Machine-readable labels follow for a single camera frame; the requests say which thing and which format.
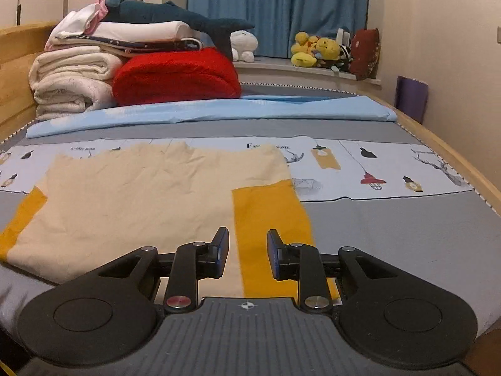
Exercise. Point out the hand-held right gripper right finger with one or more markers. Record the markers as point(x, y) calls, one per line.
point(273, 252)

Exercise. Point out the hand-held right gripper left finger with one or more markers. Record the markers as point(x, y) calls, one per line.
point(224, 250)

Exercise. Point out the beige and yellow hoodie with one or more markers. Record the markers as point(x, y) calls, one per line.
point(137, 203)

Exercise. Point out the grey printed bed sheet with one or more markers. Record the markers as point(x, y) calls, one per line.
point(391, 235)

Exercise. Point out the light blue folded sheet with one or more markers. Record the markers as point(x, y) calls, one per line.
point(235, 111)

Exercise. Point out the red folded blanket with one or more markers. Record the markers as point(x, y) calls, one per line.
point(176, 78)

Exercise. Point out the yellow plush toy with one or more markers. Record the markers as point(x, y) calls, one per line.
point(303, 49)
point(328, 49)

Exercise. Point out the white plush toy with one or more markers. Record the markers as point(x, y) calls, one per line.
point(243, 45)

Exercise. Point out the purple folded mat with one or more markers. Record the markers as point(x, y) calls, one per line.
point(411, 98)

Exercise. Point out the dark red cushion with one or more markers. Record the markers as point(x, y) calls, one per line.
point(366, 55)

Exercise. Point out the dark patterned folded cloth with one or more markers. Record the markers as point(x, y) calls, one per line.
point(129, 46)

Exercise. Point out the white folded blanket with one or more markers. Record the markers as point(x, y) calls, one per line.
point(70, 78)

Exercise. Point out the white pillow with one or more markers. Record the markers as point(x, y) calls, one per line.
point(141, 31)

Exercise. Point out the dark blue shark plush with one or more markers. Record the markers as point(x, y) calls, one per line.
point(164, 13)

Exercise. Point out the blue curtain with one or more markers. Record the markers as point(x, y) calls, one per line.
point(278, 8)

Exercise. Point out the white and pink folded cloth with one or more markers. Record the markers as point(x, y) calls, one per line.
point(78, 23)

